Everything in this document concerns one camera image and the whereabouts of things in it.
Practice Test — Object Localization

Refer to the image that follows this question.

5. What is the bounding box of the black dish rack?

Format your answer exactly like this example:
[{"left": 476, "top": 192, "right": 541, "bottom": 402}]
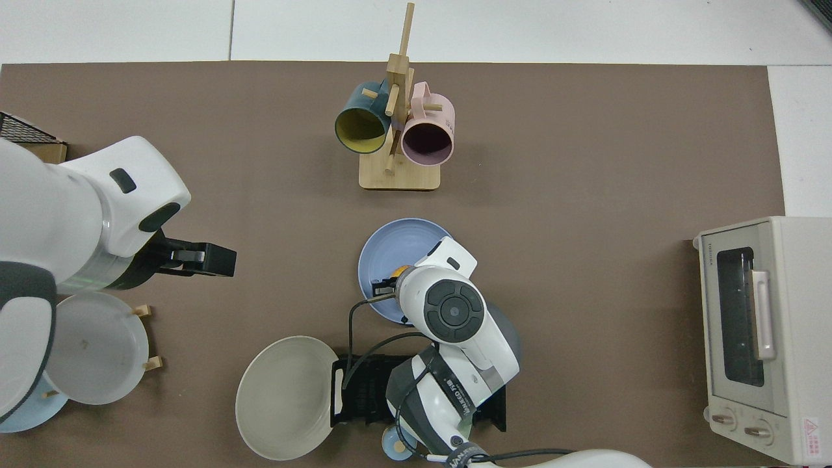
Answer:
[{"left": 330, "top": 354, "right": 508, "bottom": 434}]

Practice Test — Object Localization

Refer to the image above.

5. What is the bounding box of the wooden plate rack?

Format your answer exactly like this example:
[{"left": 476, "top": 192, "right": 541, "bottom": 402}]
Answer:
[{"left": 41, "top": 304, "right": 164, "bottom": 399}]

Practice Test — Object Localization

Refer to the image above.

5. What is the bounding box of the grey plate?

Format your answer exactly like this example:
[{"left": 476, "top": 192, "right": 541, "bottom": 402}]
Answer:
[{"left": 42, "top": 292, "right": 151, "bottom": 406}]

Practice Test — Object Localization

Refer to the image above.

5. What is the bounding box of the beige plate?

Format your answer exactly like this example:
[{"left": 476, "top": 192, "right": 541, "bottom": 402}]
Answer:
[{"left": 235, "top": 335, "right": 341, "bottom": 462}]

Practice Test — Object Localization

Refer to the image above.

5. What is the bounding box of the light blue plate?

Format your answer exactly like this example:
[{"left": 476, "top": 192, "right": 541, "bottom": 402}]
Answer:
[{"left": 0, "top": 389, "right": 70, "bottom": 434}]

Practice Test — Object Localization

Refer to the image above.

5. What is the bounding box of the wooden cup stand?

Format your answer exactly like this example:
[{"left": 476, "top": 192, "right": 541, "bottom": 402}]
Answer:
[{"left": 358, "top": 2, "right": 443, "bottom": 191}]

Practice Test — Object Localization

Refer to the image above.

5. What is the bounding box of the pink cup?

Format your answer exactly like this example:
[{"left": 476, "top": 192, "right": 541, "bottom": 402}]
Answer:
[{"left": 400, "top": 81, "right": 456, "bottom": 168}]

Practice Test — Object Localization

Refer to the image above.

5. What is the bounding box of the dark blue cup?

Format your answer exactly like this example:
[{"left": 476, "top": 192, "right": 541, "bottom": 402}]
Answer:
[{"left": 334, "top": 81, "right": 393, "bottom": 155}]

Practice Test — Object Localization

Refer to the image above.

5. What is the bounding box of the small blue round thing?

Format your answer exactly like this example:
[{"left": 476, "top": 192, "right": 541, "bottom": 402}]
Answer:
[{"left": 381, "top": 426, "right": 417, "bottom": 462}]

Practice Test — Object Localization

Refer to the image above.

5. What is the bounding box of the brown table cloth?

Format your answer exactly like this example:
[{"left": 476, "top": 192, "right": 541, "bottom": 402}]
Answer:
[{"left": 0, "top": 61, "right": 787, "bottom": 468}]

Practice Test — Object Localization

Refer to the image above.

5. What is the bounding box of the pale toaster oven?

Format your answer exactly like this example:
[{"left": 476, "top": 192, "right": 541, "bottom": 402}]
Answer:
[{"left": 692, "top": 216, "right": 832, "bottom": 467}]

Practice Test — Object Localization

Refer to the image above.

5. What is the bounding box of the black arm wrist cable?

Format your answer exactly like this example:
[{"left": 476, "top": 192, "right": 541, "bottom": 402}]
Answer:
[{"left": 342, "top": 292, "right": 431, "bottom": 392}]

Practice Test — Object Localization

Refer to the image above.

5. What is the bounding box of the wire basket with wooden floor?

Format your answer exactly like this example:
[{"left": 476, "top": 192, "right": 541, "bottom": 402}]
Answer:
[{"left": 0, "top": 111, "right": 68, "bottom": 164}]

